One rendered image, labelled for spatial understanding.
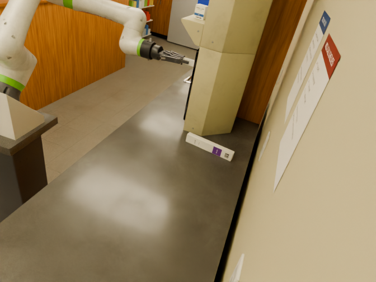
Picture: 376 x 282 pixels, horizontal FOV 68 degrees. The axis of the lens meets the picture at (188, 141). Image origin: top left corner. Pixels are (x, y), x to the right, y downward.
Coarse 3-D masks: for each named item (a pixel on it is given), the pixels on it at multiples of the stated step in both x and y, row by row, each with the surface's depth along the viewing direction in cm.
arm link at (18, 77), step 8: (32, 56) 129; (0, 64) 120; (24, 64) 122; (32, 64) 129; (0, 72) 122; (8, 72) 122; (16, 72) 124; (24, 72) 126; (0, 80) 121; (8, 80) 122; (16, 80) 124; (24, 80) 127
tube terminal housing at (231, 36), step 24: (216, 0) 119; (240, 0) 117; (264, 0) 122; (216, 24) 123; (240, 24) 124; (264, 24) 129; (216, 48) 128; (240, 48) 131; (216, 72) 134; (240, 72) 140; (192, 96) 144; (216, 96) 142; (240, 96) 150; (192, 120) 151; (216, 120) 152
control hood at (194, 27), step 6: (186, 18) 129; (192, 18) 132; (186, 24) 128; (192, 24) 127; (198, 24) 126; (192, 30) 128; (198, 30) 127; (192, 36) 130; (198, 36) 129; (198, 42) 130
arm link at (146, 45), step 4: (144, 40) 142; (148, 40) 143; (144, 44) 141; (148, 44) 141; (152, 44) 141; (140, 48) 142; (144, 48) 141; (148, 48) 140; (140, 52) 143; (144, 52) 142; (148, 52) 141; (140, 56) 145; (144, 56) 144; (148, 56) 142
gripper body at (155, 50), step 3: (156, 45) 142; (159, 45) 142; (153, 48) 141; (156, 48) 141; (159, 48) 141; (162, 48) 144; (153, 51) 141; (156, 51) 141; (159, 51) 142; (162, 51) 143; (153, 54) 142; (156, 54) 141; (159, 54) 140; (162, 54) 140; (165, 54) 141; (153, 57) 143; (156, 57) 142; (159, 57) 141
